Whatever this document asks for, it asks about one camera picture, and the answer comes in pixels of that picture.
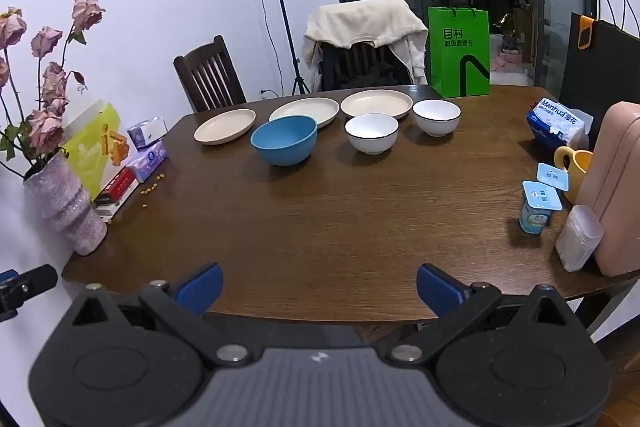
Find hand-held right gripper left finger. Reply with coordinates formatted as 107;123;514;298
70;262;253;369

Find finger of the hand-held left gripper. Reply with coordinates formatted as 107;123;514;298
0;264;59;323

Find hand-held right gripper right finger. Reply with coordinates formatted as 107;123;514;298
382;263;573;368

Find cream round plate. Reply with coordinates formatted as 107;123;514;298
193;108;257;146
269;97;341;129
340;89;414;119

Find white bowl black rim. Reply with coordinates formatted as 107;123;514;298
412;99;462;138
344;113;400;156

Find blue bowl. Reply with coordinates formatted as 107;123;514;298
250;115;319;167

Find pink ribbed vase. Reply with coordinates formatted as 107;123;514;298
23;152;108;257

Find white flat box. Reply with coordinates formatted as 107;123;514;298
95;194;138;224

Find scattered yellow snack bits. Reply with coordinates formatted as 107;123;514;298
141;174;166;210

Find red flat box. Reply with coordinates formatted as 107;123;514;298
94;167;139;205

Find blue yogurt cup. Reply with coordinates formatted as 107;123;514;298
519;180;563;234
536;162;571;192

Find green snack box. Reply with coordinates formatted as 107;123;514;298
64;102;132;202

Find translucent cotton swab box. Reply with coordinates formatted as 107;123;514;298
555;204;604;272

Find white purple tissue pack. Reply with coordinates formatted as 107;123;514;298
126;116;169;151

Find yellow mug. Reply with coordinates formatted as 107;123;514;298
553;146;594;192

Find pink plastic container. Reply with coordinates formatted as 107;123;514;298
574;102;640;278

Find blue tissue pack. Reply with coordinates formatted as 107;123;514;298
525;97;595;152

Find dark wooden chair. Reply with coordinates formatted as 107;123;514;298
173;35;247;114

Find black cloth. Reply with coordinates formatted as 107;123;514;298
350;61;413;90

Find green paper shopping bag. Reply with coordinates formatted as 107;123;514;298
427;6;491;98

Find wooden chair with cushion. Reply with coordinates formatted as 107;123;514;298
320;41;416;92

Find dark blue jacket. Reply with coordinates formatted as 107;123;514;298
320;42;351;92

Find cream sweater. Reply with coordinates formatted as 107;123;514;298
303;0;430;86

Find black paper bag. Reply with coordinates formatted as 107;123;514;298
557;0;640;128

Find orange clip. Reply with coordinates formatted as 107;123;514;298
576;18;595;50

